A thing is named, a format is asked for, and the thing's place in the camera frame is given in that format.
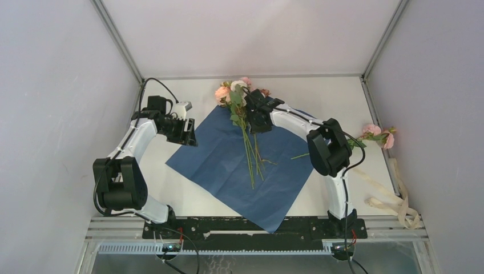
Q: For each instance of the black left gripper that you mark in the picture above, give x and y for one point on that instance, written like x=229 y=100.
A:
x=188 y=138

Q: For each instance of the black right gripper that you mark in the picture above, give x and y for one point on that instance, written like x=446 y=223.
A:
x=253 y=125

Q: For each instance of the blue wrapping paper sheet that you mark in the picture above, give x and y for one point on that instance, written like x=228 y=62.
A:
x=219 y=165

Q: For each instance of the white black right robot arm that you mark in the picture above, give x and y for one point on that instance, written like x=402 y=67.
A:
x=329 y=150

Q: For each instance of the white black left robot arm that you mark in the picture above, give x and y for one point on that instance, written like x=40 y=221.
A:
x=120 y=187

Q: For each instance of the cream ribbon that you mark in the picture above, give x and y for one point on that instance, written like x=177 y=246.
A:
x=398 y=206

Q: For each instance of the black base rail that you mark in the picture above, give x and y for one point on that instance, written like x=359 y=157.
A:
x=238 y=233

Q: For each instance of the white cable duct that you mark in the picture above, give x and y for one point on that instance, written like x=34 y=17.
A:
x=175 y=249

